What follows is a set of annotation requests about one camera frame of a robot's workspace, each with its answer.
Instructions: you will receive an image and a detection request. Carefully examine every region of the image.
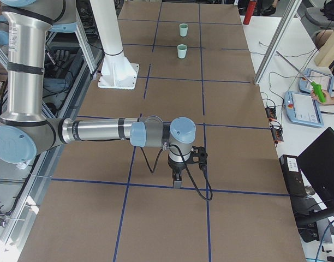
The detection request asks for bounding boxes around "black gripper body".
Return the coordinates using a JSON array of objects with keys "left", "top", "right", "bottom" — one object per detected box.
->
[{"left": 168, "top": 157, "right": 187, "bottom": 177}]

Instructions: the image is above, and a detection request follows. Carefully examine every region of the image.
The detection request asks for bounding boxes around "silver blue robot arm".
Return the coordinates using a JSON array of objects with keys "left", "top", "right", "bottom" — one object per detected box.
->
[{"left": 0, "top": 1, "right": 196, "bottom": 188}]

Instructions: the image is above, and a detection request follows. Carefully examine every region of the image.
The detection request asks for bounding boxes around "person's hand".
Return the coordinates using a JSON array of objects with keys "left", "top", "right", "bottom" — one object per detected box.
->
[{"left": 311, "top": 90, "right": 331, "bottom": 105}]

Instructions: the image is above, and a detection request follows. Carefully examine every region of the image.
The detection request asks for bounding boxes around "brown paper table mat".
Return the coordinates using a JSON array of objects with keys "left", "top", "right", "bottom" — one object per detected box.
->
[{"left": 17, "top": 0, "right": 307, "bottom": 262}]

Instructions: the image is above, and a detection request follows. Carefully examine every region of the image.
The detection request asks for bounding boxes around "black orange power strip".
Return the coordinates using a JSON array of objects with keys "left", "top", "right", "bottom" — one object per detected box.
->
[
  {"left": 265, "top": 107, "right": 277, "bottom": 121},
  {"left": 271, "top": 127, "right": 284, "bottom": 144}
]

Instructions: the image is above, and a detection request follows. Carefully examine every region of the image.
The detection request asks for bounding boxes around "black desktop computer box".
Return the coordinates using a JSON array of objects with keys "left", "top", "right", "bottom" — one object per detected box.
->
[{"left": 279, "top": 154, "right": 306, "bottom": 198}]

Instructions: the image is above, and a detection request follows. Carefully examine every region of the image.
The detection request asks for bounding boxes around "near blue teach pendant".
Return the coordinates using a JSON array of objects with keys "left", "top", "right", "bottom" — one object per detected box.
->
[{"left": 284, "top": 91, "right": 324, "bottom": 128}]

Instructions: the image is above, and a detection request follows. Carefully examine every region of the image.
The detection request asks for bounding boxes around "blue teach pendant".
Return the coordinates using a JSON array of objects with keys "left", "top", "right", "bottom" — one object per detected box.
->
[
  {"left": 299, "top": 68, "right": 334, "bottom": 94},
  {"left": 284, "top": 91, "right": 324, "bottom": 128}
]

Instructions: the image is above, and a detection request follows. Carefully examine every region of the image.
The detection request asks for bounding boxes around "mint green far cup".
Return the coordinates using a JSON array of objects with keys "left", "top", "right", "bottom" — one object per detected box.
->
[{"left": 179, "top": 23, "right": 188, "bottom": 37}]

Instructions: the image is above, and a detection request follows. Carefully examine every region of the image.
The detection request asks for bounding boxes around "black monitor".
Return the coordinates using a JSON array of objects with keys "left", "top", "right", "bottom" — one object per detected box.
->
[{"left": 298, "top": 127, "right": 334, "bottom": 206}]

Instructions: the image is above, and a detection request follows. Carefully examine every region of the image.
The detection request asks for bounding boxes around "far blue teach pendant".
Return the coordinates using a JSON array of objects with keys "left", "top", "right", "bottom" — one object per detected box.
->
[{"left": 299, "top": 68, "right": 334, "bottom": 94}]

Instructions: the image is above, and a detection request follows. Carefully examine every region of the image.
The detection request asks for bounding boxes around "red bottle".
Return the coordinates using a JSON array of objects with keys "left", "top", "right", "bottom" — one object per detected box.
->
[{"left": 243, "top": 1, "right": 258, "bottom": 25}]

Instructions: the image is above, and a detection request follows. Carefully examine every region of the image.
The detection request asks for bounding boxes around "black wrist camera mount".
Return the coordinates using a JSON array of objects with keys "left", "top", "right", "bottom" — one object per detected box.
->
[{"left": 189, "top": 146, "right": 208, "bottom": 165}]

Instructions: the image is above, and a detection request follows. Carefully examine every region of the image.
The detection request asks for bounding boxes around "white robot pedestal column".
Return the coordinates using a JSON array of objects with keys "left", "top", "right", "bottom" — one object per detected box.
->
[{"left": 90, "top": 0, "right": 139, "bottom": 90}]

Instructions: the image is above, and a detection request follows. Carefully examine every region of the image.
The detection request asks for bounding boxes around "green handled reacher grabber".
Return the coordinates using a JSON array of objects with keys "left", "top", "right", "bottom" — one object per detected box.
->
[{"left": 276, "top": 51, "right": 325, "bottom": 102}]

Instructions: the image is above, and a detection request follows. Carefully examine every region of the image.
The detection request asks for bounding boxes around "aluminium side frame rail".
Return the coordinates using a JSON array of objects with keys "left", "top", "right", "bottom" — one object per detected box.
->
[{"left": 0, "top": 62, "right": 93, "bottom": 246}]

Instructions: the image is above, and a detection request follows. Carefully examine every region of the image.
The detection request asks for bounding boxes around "aluminium frame post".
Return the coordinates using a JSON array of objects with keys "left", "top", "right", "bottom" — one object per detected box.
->
[{"left": 254, "top": 0, "right": 302, "bottom": 85}]

